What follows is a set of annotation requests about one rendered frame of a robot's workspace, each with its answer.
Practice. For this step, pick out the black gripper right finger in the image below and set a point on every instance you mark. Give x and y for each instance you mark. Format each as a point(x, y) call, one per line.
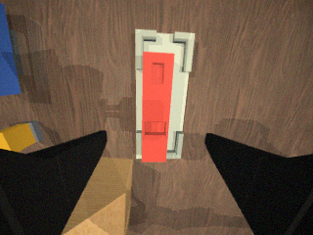
point(273, 192)

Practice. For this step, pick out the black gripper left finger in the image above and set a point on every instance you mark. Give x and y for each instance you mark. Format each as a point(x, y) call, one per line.
point(39, 190)

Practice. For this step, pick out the red long block with rectangular slots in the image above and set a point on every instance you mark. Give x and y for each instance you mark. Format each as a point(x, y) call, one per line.
point(157, 86)

